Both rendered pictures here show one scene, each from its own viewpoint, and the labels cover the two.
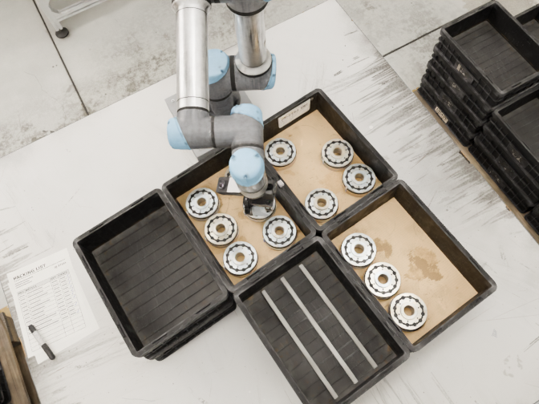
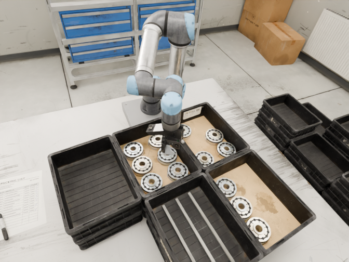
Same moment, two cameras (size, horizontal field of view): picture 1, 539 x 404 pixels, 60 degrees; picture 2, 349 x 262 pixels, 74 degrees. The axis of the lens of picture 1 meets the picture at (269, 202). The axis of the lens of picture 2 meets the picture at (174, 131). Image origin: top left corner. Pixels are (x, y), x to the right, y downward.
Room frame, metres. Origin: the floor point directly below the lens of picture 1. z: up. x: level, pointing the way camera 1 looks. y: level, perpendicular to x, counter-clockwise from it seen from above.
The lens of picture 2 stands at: (-0.17, 0.10, 1.82)
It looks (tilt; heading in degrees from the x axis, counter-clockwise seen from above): 47 degrees down; 353
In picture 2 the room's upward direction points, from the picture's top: 6 degrees clockwise
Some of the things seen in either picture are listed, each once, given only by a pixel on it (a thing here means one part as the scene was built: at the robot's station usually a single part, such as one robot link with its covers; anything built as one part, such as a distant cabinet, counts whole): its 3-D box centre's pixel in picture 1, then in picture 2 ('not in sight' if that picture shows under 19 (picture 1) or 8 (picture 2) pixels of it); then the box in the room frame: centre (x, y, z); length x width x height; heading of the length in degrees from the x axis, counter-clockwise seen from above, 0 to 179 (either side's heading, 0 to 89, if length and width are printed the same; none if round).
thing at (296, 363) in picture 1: (318, 326); (198, 231); (0.15, -0.08, 0.87); 0.40 x 0.30 x 0.11; 27
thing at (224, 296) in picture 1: (148, 268); (92, 177); (0.38, 0.37, 0.92); 0.40 x 0.30 x 0.02; 27
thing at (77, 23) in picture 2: not in sight; (101, 35); (2.36, 0.70, 0.60); 0.72 x 0.03 x 0.56; 111
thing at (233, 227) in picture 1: (220, 228); (142, 164); (0.48, 0.16, 0.86); 0.10 x 0.10 x 0.01
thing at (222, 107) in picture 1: (217, 92); (151, 102); (1.01, 0.12, 0.81); 0.15 x 0.15 x 0.10
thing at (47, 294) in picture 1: (49, 302); (18, 201); (0.37, 0.76, 0.70); 0.33 x 0.23 x 0.01; 21
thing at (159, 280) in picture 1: (153, 272); (94, 183); (0.38, 0.37, 0.87); 0.40 x 0.30 x 0.11; 27
